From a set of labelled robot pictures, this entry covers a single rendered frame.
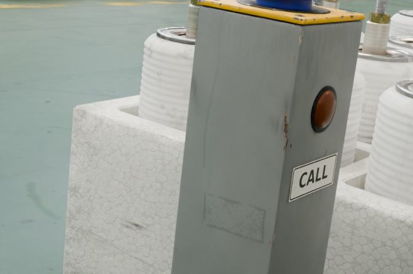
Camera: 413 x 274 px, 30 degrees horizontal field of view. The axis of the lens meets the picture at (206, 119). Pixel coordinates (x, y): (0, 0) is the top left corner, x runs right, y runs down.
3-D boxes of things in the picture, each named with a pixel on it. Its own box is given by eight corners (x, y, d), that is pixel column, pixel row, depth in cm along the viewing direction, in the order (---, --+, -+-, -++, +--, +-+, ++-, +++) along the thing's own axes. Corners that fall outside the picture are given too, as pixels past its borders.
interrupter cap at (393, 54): (423, 69, 69) (424, 61, 69) (338, 59, 69) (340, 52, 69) (403, 54, 76) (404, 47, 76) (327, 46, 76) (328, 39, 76)
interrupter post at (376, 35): (388, 60, 71) (394, 25, 70) (362, 58, 71) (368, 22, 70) (383, 56, 74) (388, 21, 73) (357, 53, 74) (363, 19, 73)
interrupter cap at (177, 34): (216, 53, 65) (217, 45, 65) (140, 39, 68) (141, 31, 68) (251, 44, 72) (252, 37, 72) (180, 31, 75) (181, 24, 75)
